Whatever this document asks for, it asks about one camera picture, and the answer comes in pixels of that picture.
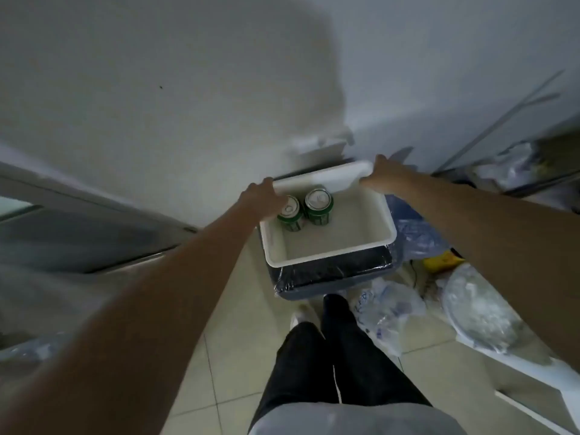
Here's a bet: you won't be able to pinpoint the person's left hand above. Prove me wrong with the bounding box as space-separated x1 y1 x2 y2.
237 177 291 221

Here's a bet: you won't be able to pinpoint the grey shirt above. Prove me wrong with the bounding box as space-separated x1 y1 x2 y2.
248 402 468 435

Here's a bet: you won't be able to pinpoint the white and dark blue cooler box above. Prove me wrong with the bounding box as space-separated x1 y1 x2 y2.
259 162 399 305

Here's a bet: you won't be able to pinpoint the person's left forearm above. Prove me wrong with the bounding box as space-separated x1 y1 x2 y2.
0 195 273 435

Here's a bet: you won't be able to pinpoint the person's right hand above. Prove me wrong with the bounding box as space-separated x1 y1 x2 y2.
358 154 409 195

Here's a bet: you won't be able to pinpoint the clear bag with white contents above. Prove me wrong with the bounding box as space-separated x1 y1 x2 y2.
441 263 523 355

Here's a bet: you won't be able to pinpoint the grey sliding door frame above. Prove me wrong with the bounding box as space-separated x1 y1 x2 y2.
0 160 198 275

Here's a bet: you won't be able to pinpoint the crumpled clear plastic sheet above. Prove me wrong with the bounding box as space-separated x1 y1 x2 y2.
0 334 62 365

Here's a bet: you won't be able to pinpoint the white shelf board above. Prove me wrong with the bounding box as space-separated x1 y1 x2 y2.
455 330 580 435

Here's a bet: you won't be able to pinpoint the bluish clear plastic bag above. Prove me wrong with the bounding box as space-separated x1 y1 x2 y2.
389 194 454 269

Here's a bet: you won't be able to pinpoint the white foam piece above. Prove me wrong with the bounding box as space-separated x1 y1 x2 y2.
292 128 355 160

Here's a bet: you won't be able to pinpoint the clear plastic bag blue print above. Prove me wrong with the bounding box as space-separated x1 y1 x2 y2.
353 278 427 357

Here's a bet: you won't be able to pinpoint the black trousers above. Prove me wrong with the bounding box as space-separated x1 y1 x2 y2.
248 294 432 432

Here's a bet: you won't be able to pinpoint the crumpled white plastic bag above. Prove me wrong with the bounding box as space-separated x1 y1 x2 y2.
475 142 541 187

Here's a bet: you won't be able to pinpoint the white cooler lid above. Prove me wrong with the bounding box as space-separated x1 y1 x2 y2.
273 160 375 195

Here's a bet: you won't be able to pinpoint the yellow packet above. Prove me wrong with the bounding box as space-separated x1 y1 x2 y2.
423 250 466 272

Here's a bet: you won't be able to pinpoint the person's right forearm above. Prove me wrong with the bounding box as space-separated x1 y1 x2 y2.
392 166 580 373

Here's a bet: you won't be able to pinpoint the green drink can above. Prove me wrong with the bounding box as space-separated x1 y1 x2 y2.
304 187 334 226
277 195 305 233

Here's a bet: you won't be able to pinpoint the grey metal rod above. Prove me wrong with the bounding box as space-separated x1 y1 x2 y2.
434 69 567 175

